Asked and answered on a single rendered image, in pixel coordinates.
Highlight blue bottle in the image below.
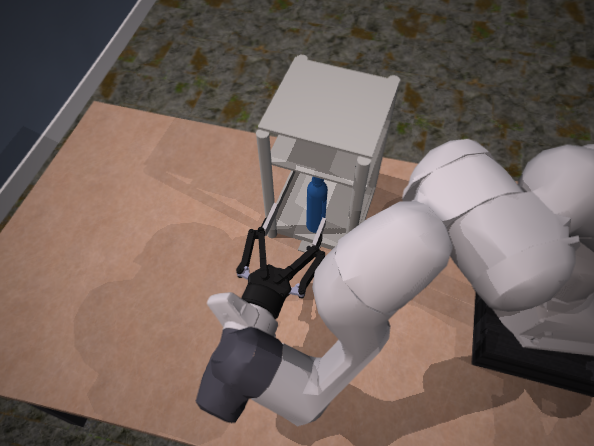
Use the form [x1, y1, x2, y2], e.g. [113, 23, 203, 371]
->
[306, 176, 328, 233]

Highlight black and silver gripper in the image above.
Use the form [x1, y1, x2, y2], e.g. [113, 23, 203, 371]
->
[236, 203, 326, 319]

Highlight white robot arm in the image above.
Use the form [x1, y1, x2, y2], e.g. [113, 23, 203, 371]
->
[196, 139, 594, 426]

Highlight grey shelving unit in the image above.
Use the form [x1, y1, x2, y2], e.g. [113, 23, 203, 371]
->
[256, 55, 400, 252]

